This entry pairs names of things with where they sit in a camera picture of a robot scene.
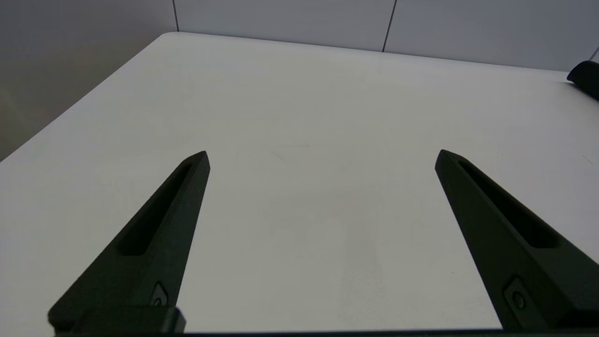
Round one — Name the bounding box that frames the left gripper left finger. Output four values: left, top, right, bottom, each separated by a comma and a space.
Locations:
48, 151, 211, 334

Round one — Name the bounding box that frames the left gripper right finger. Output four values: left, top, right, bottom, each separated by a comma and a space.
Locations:
435, 150, 599, 330

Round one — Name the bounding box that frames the black glasses case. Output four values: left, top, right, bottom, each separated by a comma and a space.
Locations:
567, 60, 599, 101

